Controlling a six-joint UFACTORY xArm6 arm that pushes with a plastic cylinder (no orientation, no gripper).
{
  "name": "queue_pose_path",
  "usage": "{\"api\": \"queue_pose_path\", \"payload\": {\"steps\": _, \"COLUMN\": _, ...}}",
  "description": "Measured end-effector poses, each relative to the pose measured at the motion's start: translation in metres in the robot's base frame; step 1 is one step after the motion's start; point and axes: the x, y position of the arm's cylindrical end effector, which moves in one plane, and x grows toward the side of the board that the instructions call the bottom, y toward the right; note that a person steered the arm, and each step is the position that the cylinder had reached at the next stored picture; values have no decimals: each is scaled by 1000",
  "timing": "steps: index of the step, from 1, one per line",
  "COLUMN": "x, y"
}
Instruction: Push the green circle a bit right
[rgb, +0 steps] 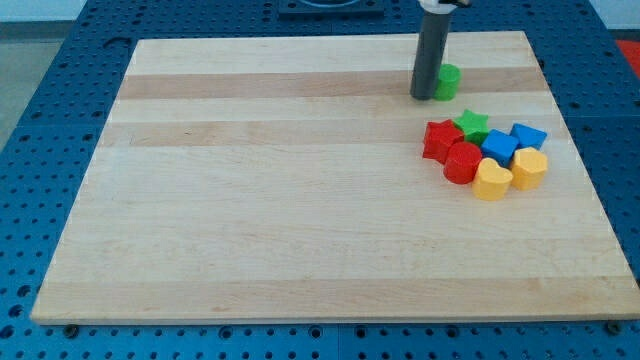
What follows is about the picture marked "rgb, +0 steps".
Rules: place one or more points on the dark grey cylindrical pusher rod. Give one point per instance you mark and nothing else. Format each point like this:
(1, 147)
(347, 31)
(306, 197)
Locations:
(429, 53)

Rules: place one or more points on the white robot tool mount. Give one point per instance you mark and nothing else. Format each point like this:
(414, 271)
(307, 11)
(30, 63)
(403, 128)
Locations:
(443, 6)

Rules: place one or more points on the green cylinder block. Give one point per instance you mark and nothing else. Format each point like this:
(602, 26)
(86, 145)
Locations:
(449, 77)

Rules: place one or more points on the red star block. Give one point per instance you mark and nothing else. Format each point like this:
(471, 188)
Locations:
(439, 137)

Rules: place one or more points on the green star block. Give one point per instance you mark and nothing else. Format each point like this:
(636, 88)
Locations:
(473, 125)

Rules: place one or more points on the red cylinder block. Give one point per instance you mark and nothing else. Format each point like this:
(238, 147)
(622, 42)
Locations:
(461, 163)

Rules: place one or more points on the blue cube block left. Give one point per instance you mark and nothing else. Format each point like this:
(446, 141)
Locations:
(499, 146)

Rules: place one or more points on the blue cube block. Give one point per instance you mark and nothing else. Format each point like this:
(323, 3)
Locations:
(499, 146)
(528, 137)

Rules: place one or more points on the blue cube block right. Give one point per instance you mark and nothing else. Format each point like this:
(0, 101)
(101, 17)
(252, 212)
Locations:
(528, 137)

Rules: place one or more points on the yellow heart block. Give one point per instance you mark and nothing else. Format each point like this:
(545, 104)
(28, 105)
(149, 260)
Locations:
(491, 181)

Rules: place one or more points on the yellow hexagon block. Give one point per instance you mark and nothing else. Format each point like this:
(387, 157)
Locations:
(528, 167)

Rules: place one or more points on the light wooden board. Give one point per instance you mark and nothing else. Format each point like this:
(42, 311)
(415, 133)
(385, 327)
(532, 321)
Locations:
(281, 180)

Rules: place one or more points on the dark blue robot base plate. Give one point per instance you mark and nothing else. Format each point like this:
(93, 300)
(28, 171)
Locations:
(301, 8)

